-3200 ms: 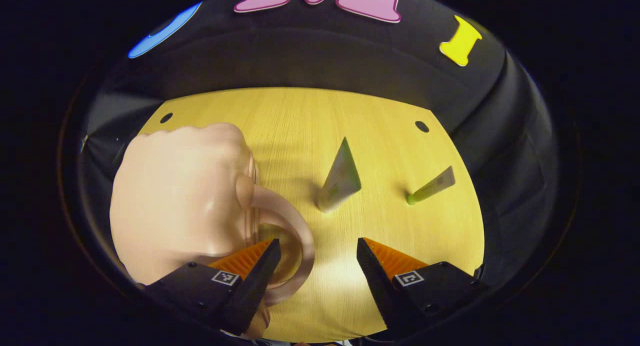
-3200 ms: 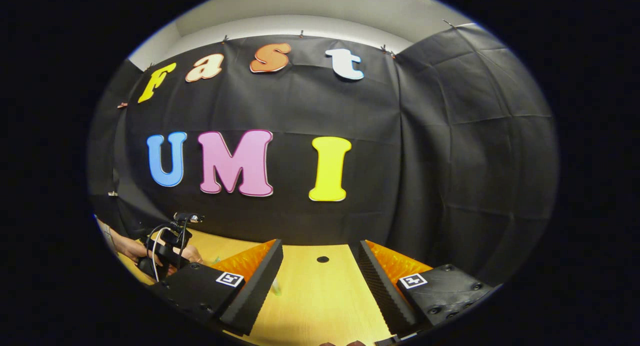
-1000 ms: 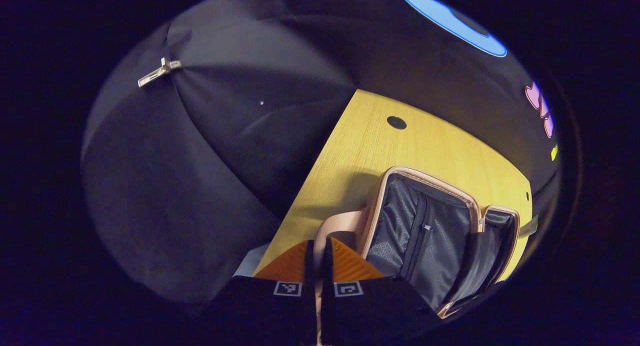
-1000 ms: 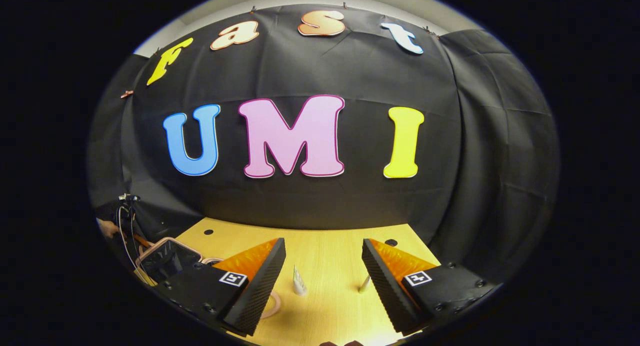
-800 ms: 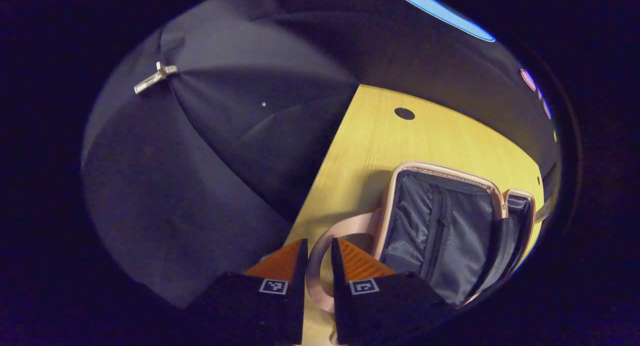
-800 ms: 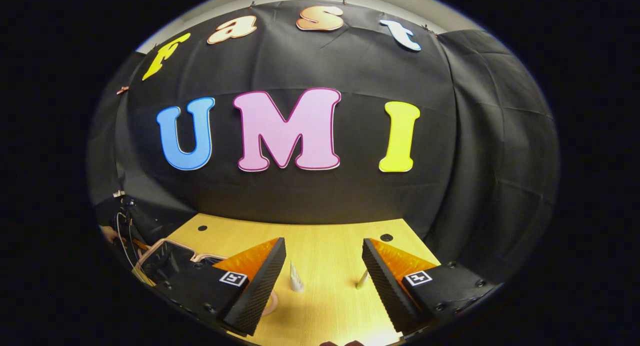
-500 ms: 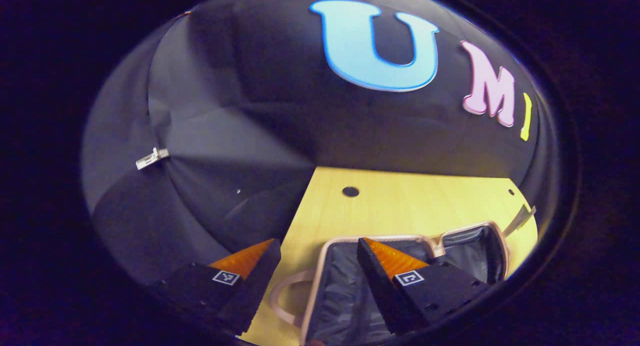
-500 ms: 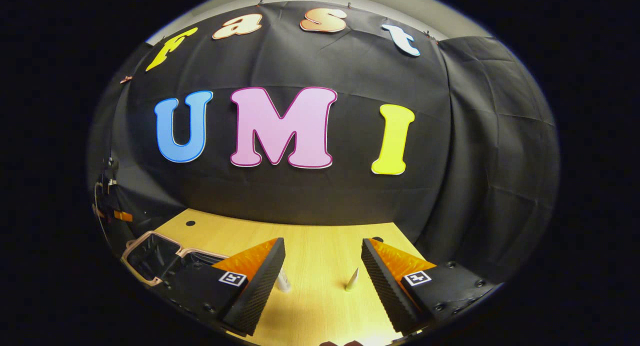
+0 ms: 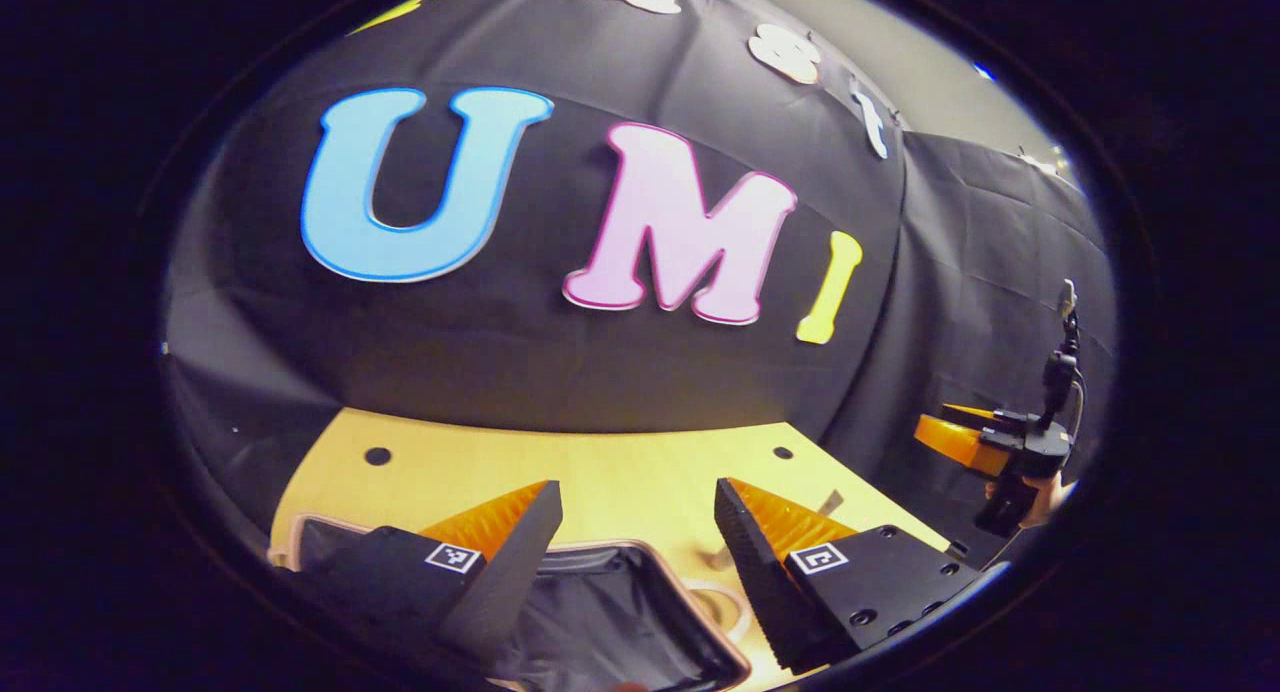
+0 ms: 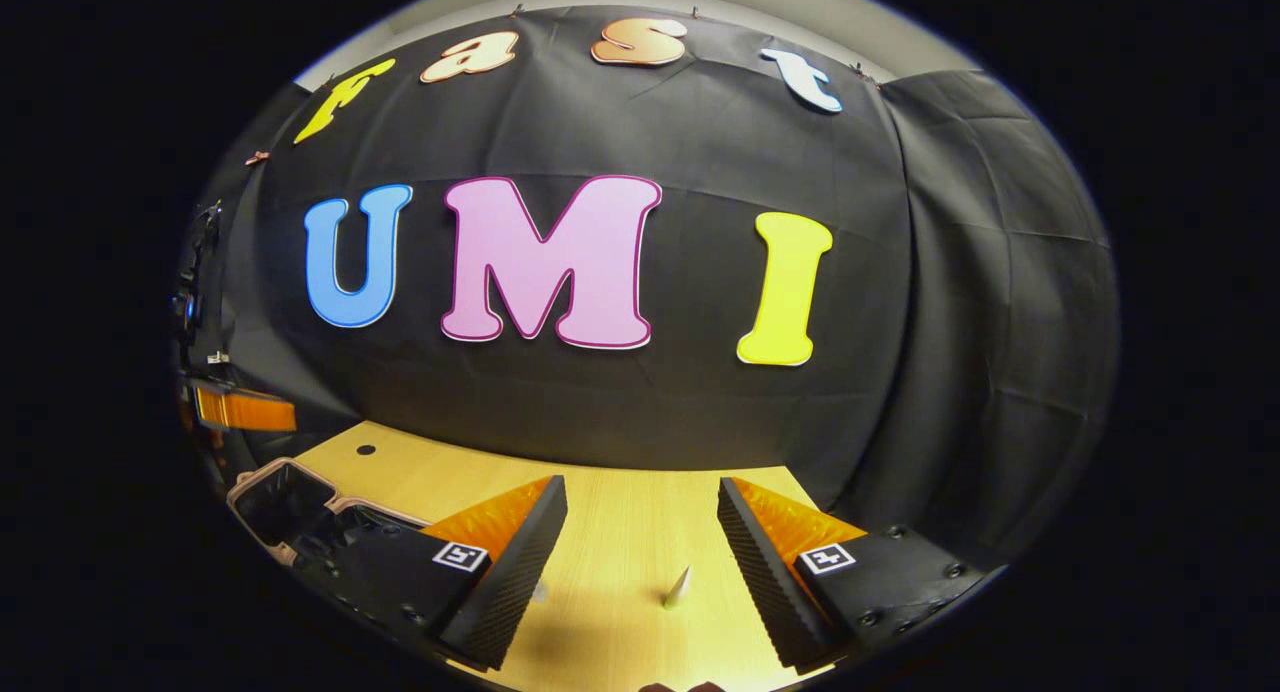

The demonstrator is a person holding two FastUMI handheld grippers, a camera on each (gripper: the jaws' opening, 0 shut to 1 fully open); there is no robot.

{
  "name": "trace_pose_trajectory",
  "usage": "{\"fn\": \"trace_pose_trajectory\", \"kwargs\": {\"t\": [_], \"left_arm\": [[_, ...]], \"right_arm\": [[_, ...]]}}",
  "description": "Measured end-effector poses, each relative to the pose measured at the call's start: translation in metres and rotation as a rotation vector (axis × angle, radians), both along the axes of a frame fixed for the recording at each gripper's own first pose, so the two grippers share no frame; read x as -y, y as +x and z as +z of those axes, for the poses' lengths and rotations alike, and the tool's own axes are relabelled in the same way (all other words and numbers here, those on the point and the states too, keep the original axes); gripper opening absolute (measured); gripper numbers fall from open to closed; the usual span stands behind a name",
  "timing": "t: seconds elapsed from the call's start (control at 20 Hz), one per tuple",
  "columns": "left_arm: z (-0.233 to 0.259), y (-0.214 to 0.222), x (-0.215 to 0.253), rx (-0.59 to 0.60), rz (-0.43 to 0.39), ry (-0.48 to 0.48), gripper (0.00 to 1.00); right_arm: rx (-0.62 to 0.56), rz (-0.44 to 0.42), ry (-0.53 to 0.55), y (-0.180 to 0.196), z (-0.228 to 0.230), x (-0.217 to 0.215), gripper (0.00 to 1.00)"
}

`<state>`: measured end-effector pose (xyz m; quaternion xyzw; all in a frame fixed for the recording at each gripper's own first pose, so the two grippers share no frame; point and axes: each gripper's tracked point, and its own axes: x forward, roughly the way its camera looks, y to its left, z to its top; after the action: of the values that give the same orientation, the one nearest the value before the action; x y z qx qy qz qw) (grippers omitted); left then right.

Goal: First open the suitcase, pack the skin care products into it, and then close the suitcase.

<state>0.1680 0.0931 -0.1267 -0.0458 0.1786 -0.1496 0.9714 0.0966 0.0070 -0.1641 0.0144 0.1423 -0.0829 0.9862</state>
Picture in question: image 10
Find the black device with blue light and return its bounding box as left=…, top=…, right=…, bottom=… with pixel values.
left=172, top=202, right=223, bottom=368

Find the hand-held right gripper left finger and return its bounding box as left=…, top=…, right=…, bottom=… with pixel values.
left=298, top=474, right=569, bottom=673

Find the pink suitcase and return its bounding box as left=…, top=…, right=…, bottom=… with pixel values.
left=227, top=458, right=433, bottom=573

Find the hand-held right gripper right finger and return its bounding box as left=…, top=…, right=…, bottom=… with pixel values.
left=715, top=476, right=1005, bottom=673

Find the black backdrop cloth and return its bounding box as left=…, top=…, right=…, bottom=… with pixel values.
left=185, top=4, right=1121, bottom=573

